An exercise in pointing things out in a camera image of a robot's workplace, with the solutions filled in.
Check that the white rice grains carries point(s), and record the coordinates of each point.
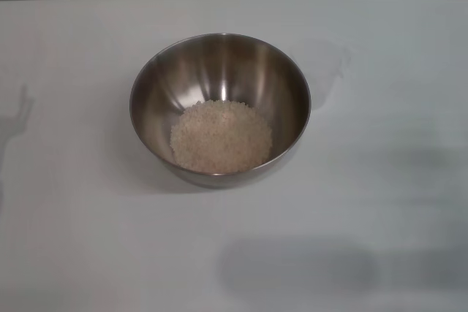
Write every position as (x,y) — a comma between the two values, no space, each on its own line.
(221,140)

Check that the stainless steel mixing bowl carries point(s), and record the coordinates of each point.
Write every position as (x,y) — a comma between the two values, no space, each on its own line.
(219,67)

